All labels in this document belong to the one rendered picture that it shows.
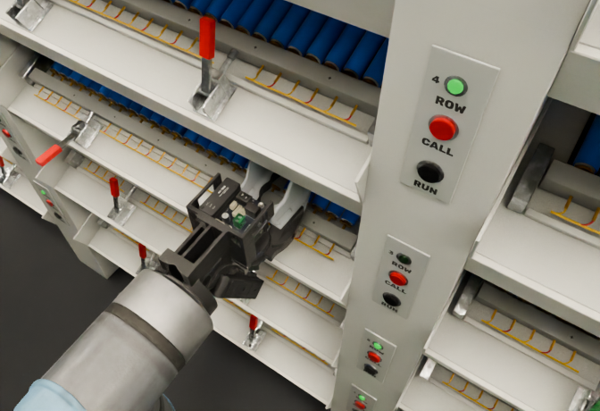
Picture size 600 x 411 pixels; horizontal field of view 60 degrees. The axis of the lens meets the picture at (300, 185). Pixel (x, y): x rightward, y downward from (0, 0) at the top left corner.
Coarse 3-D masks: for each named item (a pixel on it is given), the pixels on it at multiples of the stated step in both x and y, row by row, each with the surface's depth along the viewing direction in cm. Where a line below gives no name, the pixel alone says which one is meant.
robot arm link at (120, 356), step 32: (96, 320) 46; (128, 320) 45; (96, 352) 43; (128, 352) 43; (160, 352) 45; (32, 384) 43; (64, 384) 41; (96, 384) 42; (128, 384) 43; (160, 384) 45
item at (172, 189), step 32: (32, 64) 78; (0, 96) 78; (32, 96) 80; (96, 96) 77; (64, 128) 76; (96, 160) 73; (128, 160) 72; (160, 160) 71; (160, 192) 69; (192, 192) 68; (288, 256) 62; (320, 256) 62; (352, 256) 58; (320, 288) 60
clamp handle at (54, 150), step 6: (72, 132) 73; (78, 132) 73; (66, 138) 72; (72, 138) 72; (54, 144) 71; (60, 144) 71; (66, 144) 72; (48, 150) 70; (54, 150) 70; (60, 150) 71; (42, 156) 70; (48, 156) 70; (54, 156) 71; (36, 162) 70; (42, 162) 69
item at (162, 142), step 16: (48, 80) 77; (48, 96) 77; (64, 96) 76; (80, 96) 75; (64, 112) 76; (96, 112) 73; (112, 112) 72; (128, 128) 71; (144, 128) 70; (160, 144) 69; (176, 144) 68; (192, 160) 67; (208, 160) 67; (224, 176) 65; (240, 176) 65; (272, 192) 63; (304, 224) 61; (320, 224) 61; (336, 240) 60; (352, 240) 59
